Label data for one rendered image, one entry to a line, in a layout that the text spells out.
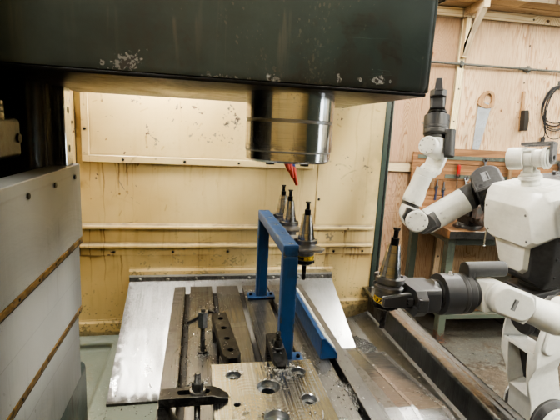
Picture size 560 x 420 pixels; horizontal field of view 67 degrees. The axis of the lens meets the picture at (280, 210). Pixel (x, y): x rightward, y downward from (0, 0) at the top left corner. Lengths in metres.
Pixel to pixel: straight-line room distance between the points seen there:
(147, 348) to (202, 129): 0.87
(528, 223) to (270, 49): 0.94
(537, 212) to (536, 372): 0.53
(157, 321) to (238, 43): 1.29
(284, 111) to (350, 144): 1.20
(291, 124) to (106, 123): 1.19
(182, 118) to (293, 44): 1.15
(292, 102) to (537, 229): 0.87
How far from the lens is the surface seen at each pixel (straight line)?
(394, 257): 0.89
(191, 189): 1.80
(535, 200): 1.36
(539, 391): 1.69
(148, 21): 0.67
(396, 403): 1.36
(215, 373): 0.98
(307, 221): 1.12
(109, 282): 1.94
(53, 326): 0.94
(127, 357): 1.66
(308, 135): 0.72
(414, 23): 0.75
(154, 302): 1.82
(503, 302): 1.00
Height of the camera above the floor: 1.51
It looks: 11 degrees down
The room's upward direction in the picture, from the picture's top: 3 degrees clockwise
